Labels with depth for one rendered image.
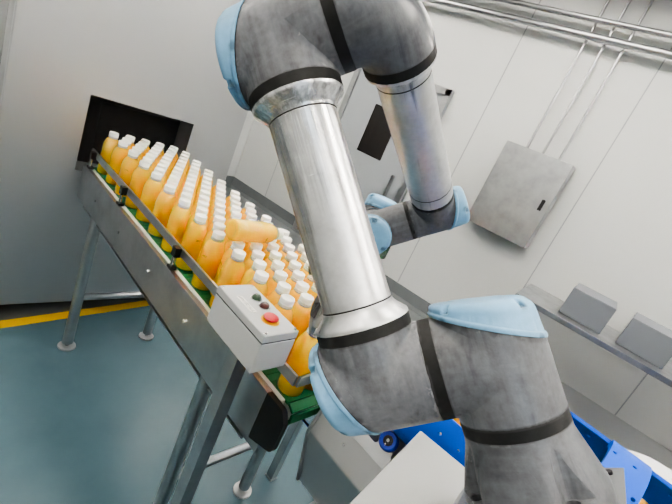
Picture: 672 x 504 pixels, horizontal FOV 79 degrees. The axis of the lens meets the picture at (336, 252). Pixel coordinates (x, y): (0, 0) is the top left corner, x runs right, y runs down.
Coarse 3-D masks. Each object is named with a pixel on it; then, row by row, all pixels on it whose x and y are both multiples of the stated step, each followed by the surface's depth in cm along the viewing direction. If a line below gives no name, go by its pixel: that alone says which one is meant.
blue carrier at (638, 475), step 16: (576, 416) 84; (400, 432) 89; (416, 432) 84; (432, 432) 81; (448, 432) 79; (592, 432) 82; (448, 448) 79; (464, 448) 77; (592, 448) 85; (608, 448) 75; (624, 448) 75; (464, 464) 77; (608, 464) 69; (624, 464) 70; (640, 464) 71; (640, 480) 68; (656, 480) 76; (640, 496) 65; (656, 496) 78
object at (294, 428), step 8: (296, 424) 175; (288, 432) 178; (296, 432) 177; (288, 440) 177; (280, 448) 181; (288, 448) 180; (280, 456) 180; (272, 464) 184; (280, 464) 183; (272, 472) 184; (272, 480) 185
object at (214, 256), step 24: (120, 168) 171; (144, 168) 163; (168, 168) 182; (144, 192) 156; (168, 192) 149; (144, 216) 159; (168, 216) 151; (192, 216) 141; (192, 240) 134; (216, 240) 127; (216, 264) 129; (240, 264) 120; (288, 264) 136; (264, 288) 114
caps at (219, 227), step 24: (120, 144) 177; (144, 144) 189; (192, 168) 184; (192, 192) 155; (216, 192) 171; (216, 216) 140; (240, 216) 152; (264, 216) 162; (288, 240) 148; (264, 264) 120
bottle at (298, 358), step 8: (304, 336) 99; (312, 336) 98; (296, 344) 99; (304, 344) 98; (312, 344) 98; (296, 352) 99; (304, 352) 98; (288, 360) 101; (296, 360) 99; (304, 360) 98; (296, 368) 99; (304, 368) 99; (280, 376) 103; (280, 384) 102; (288, 384) 101; (288, 392) 101; (296, 392) 102
